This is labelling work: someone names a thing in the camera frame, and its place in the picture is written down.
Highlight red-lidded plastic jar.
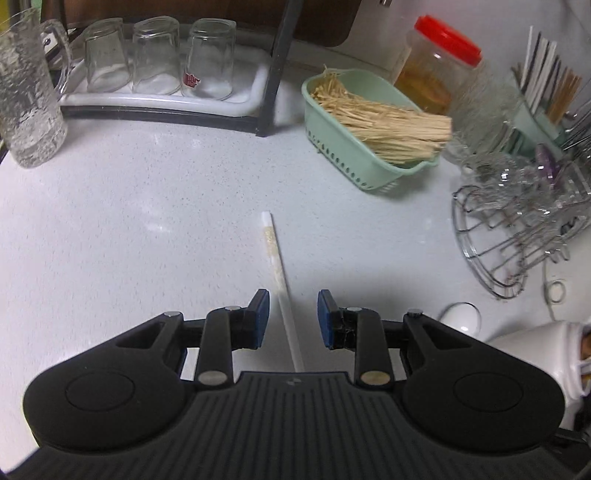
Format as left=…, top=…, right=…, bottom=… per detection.
left=392, top=14, right=484, bottom=117

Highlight wooden chopsticks bundle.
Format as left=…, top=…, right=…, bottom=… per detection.
left=544, top=68, right=584, bottom=126

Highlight dark metal dish rack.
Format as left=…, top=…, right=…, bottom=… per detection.
left=58, top=0, right=305, bottom=138

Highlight clear glass pitcher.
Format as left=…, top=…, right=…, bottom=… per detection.
left=443, top=65, right=525, bottom=164

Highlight metal wire cup rack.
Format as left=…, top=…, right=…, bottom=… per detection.
left=451, top=184, right=591, bottom=301

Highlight wooden cutting board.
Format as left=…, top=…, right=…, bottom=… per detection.
left=44, top=0, right=354, bottom=49

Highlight upturned drinking glass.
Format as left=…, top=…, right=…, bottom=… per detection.
left=131, top=16, right=182, bottom=96
left=82, top=17, right=131, bottom=94
left=181, top=18, right=238, bottom=102

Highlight white ceramic spoon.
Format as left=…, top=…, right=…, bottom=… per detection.
left=436, top=302, right=482, bottom=336

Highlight enoki mushrooms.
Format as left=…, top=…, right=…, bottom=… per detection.
left=309, top=65, right=454, bottom=166

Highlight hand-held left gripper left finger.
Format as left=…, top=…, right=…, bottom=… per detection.
left=78, top=288, right=271, bottom=387

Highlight white chopstick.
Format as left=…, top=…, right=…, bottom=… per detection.
left=260, top=210, right=306, bottom=373

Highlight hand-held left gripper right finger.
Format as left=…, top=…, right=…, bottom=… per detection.
left=318, top=290, right=509, bottom=387

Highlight white ceramic mug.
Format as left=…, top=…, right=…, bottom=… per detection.
left=485, top=320, right=591, bottom=409

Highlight textured glass mug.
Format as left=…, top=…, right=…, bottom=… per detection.
left=0, top=9, right=71, bottom=169

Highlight green plastic basket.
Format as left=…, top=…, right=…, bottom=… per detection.
left=301, top=68, right=443, bottom=193

